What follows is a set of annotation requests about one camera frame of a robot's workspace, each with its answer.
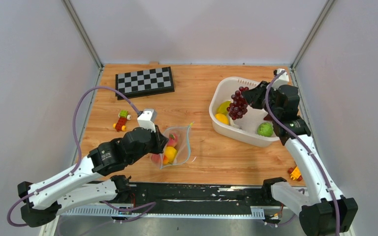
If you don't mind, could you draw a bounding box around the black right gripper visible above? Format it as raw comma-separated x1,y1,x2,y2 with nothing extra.
242,81,281,119

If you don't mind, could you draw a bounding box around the purple grape bunch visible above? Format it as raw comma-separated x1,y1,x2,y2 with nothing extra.
228,87,249,120

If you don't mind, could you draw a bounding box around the red orange wax apple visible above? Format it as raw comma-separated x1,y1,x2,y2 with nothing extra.
151,154,163,165

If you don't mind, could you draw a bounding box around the dark brown fig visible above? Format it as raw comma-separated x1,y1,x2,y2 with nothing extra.
263,114,273,121

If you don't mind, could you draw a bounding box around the yellow lemon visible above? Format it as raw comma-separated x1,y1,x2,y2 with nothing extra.
215,113,229,125
163,146,178,164

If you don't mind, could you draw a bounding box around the white plastic basket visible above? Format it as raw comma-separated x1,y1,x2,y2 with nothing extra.
209,77,279,147

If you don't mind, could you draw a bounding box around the green custard apple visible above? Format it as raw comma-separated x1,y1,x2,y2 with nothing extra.
257,122,274,137

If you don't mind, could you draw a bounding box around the clear zip top bag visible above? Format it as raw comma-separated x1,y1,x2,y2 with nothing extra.
152,122,193,169

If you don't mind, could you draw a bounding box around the pink peach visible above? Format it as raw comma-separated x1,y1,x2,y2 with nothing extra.
167,132,178,147

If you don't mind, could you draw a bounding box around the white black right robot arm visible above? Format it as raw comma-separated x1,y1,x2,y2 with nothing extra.
241,81,358,236

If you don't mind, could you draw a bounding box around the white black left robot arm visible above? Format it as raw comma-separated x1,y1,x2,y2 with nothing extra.
18,127,169,228

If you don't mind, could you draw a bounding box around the red green toy car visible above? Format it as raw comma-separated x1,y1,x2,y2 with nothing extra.
113,110,131,132

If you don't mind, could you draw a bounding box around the yellow green starfruit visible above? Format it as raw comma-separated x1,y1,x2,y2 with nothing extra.
216,100,231,115

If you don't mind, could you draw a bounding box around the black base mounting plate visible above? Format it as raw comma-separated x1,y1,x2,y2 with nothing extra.
99,182,286,216

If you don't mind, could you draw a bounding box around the black grey chessboard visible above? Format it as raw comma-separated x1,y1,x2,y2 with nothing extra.
115,66,175,98

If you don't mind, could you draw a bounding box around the yellow red toy car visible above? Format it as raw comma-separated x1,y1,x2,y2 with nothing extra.
287,166,303,181

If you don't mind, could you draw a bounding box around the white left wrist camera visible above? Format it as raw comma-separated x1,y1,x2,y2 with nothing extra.
137,109,157,132

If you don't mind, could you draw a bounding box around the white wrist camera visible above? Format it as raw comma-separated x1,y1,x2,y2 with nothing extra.
137,109,157,132
272,68,290,90

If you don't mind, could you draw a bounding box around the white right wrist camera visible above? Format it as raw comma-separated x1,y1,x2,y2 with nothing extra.
272,68,290,90

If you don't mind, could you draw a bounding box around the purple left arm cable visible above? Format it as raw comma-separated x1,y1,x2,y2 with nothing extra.
7,86,142,227

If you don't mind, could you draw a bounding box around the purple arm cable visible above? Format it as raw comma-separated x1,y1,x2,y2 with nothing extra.
264,70,341,236
7,86,142,227

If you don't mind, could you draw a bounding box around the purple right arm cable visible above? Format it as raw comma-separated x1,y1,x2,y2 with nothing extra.
264,70,341,236

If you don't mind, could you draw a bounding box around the aluminium slotted rail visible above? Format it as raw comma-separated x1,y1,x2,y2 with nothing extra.
60,205,265,219

